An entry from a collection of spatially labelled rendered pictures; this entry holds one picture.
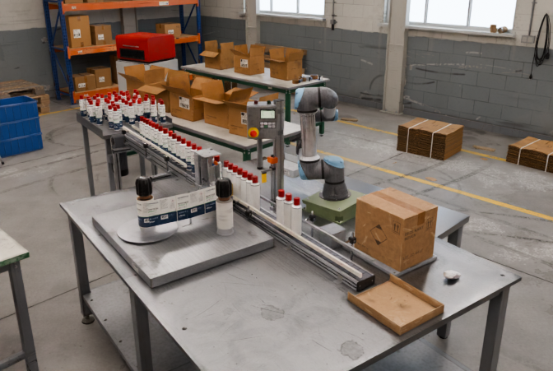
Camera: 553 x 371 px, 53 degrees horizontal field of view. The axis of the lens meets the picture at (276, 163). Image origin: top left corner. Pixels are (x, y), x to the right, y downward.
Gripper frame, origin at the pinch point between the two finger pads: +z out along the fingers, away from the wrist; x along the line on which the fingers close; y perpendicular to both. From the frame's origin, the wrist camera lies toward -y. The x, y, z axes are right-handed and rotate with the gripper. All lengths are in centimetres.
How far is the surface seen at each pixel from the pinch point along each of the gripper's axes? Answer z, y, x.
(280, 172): 1, 23, -48
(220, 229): 29, 24, -91
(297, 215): 16, 55, -69
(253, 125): -23, 14, -66
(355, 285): 33, 100, -81
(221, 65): -55, -361, 275
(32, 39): -50, -716, 176
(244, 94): -31, -132, 83
